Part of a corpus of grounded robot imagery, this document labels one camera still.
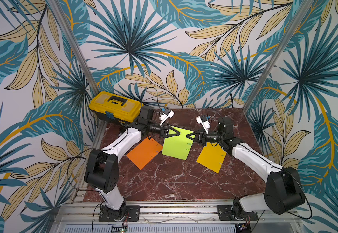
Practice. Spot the green paper sheet stack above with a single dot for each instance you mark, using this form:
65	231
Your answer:
178	146

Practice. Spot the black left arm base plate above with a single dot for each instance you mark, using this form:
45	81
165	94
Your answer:
129	213

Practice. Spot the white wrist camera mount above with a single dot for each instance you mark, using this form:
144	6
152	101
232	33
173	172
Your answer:
204	122
166	113

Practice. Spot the aluminium corner post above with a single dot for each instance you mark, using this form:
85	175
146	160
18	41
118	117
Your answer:
61	18
273	47

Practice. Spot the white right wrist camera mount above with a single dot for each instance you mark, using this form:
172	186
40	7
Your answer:
204	122

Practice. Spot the yellow black toolbox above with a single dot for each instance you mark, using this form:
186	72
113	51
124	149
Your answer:
109	106

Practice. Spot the aluminium corner post right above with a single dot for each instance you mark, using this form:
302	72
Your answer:
273	47

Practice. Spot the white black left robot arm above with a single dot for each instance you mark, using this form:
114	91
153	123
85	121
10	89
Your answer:
102	170

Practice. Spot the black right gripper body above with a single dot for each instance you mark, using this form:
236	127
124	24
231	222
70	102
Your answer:
201	137

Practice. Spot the aluminium corner post left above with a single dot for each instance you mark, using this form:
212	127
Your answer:
61	18

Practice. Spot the orange paper sheet stack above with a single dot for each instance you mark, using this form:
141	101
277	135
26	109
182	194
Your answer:
144	152

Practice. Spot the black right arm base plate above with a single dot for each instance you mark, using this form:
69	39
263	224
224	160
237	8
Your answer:
230	212

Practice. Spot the yellow paper sheet stack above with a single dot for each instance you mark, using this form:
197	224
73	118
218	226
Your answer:
212	157

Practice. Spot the aluminium front rail frame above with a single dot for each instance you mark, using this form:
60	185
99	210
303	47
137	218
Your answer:
170	217

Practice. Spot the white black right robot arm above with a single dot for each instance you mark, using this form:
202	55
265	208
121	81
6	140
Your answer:
283	191

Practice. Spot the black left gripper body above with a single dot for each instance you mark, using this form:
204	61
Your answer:
157	128

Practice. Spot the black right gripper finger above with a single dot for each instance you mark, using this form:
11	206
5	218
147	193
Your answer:
196	136
213	142

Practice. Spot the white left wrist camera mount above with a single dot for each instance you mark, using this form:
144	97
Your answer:
166	113

